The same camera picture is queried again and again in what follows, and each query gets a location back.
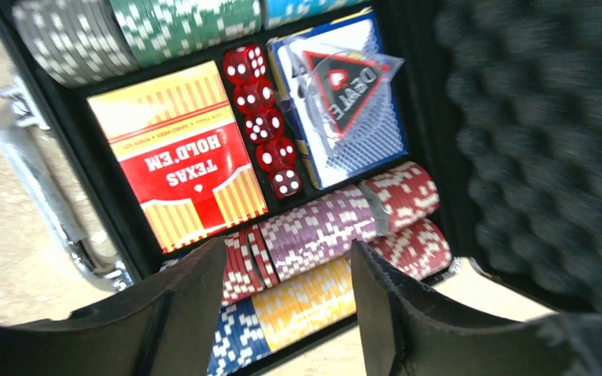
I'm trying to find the blue card deck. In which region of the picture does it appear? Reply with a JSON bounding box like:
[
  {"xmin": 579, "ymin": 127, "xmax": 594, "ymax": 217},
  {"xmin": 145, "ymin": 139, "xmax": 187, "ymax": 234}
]
[{"xmin": 267, "ymin": 8, "xmax": 407, "ymax": 190}]

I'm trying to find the red 100 chip stack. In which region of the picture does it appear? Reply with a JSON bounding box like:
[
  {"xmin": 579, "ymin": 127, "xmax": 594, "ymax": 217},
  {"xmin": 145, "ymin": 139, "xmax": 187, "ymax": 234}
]
[{"xmin": 368, "ymin": 219, "xmax": 452, "ymax": 280}]

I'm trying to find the light blue chip row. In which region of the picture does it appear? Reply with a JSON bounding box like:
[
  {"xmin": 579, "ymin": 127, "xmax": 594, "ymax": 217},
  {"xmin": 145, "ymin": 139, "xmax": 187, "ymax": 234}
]
[{"xmin": 12, "ymin": 0, "xmax": 355, "ymax": 88}]

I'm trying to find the clear dealer button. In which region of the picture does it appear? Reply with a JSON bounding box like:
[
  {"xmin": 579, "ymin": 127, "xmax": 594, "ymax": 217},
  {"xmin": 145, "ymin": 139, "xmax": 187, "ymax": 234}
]
[{"xmin": 284, "ymin": 38, "xmax": 404, "ymax": 143}]

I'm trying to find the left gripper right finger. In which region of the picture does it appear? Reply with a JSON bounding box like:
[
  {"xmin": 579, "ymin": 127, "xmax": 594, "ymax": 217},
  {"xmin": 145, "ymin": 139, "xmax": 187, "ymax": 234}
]
[{"xmin": 351, "ymin": 240, "xmax": 602, "ymax": 375}]

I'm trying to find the red Texas Hold'em card deck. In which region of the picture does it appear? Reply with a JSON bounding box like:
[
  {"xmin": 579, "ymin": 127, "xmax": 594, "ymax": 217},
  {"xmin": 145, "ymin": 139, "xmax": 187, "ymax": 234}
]
[{"xmin": 88, "ymin": 61, "xmax": 268, "ymax": 253}]

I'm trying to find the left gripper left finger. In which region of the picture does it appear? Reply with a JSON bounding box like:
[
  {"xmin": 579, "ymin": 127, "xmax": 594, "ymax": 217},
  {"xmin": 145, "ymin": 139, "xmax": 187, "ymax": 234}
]
[{"xmin": 0, "ymin": 238, "xmax": 227, "ymax": 375}]

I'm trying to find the yellow 50 chip stack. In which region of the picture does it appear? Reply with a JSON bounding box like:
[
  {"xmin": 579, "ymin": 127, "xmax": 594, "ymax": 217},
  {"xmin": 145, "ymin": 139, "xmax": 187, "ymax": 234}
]
[{"xmin": 251, "ymin": 258, "xmax": 356, "ymax": 352}]

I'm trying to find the black poker chip case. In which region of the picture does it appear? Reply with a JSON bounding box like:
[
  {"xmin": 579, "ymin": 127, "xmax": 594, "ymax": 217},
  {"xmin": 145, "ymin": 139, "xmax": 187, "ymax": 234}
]
[{"xmin": 0, "ymin": 1, "xmax": 602, "ymax": 375}]

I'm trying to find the blue white chip stack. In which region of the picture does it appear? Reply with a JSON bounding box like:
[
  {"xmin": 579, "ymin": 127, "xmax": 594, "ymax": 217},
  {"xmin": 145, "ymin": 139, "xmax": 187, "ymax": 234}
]
[{"xmin": 207, "ymin": 298, "xmax": 272, "ymax": 375}]

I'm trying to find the lone red die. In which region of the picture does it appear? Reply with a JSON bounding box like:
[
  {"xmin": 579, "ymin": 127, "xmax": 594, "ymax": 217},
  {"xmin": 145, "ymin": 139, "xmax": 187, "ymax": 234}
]
[{"xmin": 223, "ymin": 44, "xmax": 267, "ymax": 86}]

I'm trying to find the purple chip stack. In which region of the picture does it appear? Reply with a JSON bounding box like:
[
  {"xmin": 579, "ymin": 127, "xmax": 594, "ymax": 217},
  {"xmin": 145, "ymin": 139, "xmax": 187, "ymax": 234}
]
[{"xmin": 220, "ymin": 184, "xmax": 380, "ymax": 307}]

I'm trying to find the short red chip stack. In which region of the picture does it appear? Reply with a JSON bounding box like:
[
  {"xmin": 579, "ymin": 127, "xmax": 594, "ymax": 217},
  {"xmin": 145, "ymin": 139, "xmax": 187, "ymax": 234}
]
[{"xmin": 358, "ymin": 161, "xmax": 440, "ymax": 236}]

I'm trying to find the red die pair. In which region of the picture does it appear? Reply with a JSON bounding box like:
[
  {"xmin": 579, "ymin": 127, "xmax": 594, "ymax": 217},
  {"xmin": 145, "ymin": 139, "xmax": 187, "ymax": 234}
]
[
  {"xmin": 256, "ymin": 136, "xmax": 296, "ymax": 173},
  {"xmin": 267, "ymin": 167, "xmax": 303, "ymax": 201}
]

